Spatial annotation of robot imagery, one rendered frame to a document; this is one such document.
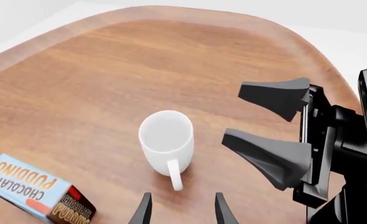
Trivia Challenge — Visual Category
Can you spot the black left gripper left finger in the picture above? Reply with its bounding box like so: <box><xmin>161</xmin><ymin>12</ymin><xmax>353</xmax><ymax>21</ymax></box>
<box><xmin>128</xmin><ymin>192</ymin><xmax>153</xmax><ymax>224</ymax></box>

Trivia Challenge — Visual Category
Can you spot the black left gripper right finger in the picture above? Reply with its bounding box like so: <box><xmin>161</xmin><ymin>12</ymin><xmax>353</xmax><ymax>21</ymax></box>
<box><xmin>215</xmin><ymin>192</ymin><xmax>241</xmax><ymax>224</ymax></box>

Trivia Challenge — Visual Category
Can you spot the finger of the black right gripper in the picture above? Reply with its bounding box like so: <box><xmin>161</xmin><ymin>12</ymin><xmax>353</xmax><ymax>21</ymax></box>
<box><xmin>237</xmin><ymin>77</ymin><xmax>311</xmax><ymax>123</ymax></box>
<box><xmin>221</xmin><ymin>128</ymin><xmax>313</xmax><ymax>192</ymax></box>

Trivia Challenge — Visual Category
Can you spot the white mug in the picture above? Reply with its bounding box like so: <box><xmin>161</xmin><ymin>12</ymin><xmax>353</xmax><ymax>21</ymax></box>
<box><xmin>138</xmin><ymin>110</ymin><xmax>195</xmax><ymax>192</ymax></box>

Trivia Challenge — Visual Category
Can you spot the chocolate pudding box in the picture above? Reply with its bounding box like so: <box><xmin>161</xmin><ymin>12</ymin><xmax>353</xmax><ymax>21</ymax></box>
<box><xmin>0</xmin><ymin>153</ymin><xmax>98</xmax><ymax>224</ymax></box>

